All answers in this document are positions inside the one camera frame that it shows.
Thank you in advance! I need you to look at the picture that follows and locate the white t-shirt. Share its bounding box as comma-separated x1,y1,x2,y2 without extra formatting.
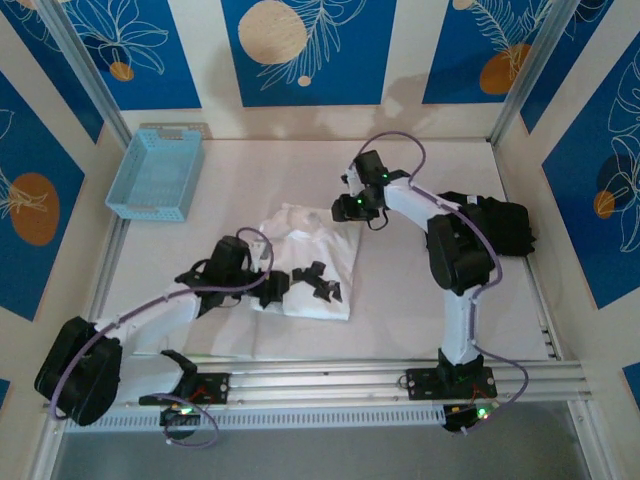
249,202,364,324

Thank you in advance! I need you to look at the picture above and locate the light blue plastic basket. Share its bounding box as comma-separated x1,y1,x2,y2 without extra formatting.
103,128,206,222

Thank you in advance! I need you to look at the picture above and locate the white table cover sheet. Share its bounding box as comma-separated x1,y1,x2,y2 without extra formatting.
92,138,551,360

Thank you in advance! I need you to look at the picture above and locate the grey perforated metal plate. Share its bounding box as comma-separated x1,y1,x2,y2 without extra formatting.
138,122,209,141

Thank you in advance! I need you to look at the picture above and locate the black controller box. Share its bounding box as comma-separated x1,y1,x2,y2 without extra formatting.
159,403,201,429
442,402,496,435

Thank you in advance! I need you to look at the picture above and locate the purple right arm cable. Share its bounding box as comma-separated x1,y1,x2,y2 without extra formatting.
358,130,530,434

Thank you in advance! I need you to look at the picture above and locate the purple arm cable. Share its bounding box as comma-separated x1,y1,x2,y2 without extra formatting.
42,227,275,449
358,130,530,434

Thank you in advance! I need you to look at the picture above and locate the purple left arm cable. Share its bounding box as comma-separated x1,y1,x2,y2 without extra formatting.
42,227,275,449

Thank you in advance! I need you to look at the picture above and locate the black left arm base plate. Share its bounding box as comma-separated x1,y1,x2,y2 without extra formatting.
138,372,232,405

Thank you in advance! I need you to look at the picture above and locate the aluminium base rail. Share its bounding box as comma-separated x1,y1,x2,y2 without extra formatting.
42,355,587,410

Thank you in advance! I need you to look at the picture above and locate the white slotted cable duct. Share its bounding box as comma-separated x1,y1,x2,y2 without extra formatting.
94,404,447,435

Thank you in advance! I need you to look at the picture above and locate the aluminium corner post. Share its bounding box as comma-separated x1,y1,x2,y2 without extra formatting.
488,0,572,147
35,0,135,147

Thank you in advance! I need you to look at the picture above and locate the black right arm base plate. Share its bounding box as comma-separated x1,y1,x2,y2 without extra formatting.
405,368,499,401

